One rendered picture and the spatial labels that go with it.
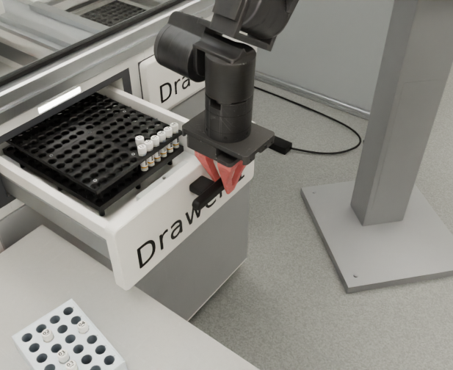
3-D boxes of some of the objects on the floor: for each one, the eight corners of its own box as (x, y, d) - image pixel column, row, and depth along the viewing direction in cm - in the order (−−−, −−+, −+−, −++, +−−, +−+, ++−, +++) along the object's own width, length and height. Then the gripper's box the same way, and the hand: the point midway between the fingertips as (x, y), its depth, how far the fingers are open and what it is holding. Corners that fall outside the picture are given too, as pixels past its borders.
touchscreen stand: (473, 272, 173) (627, -46, 106) (346, 293, 166) (427, -32, 99) (405, 179, 210) (488, -99, 143) (300, 193, 203) (336, -92, 137)
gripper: (177, 87, 60) (181, 186, 70) (248, 118, 56) (241, 219, 66) (213, 66, 64) (211, 163, 74) (281, 92, 60) (270, 191, 70)
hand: (226, 185), depth 69 cm, fingers closed, pressing on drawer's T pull
